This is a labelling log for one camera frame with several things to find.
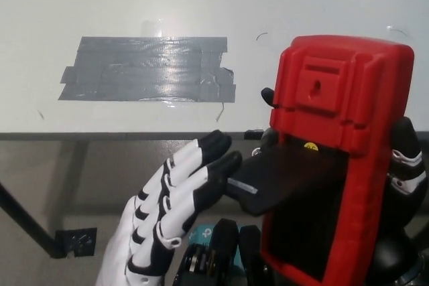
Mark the black metal table leg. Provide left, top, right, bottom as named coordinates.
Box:
left=0, top=180, right=56, bottom=259

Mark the red digital multimeter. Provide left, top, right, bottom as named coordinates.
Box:
left=227, top=34, right=416, bottom=286

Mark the grey duct tape patch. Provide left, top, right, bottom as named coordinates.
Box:
left=57, top=35, right=237, bottom=102

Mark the white and black left hand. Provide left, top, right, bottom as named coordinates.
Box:
left=95, top=129, right=243, bottom=286

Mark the white and black right hand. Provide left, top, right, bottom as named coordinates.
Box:
left=251, top=87, right=429, bottom=286

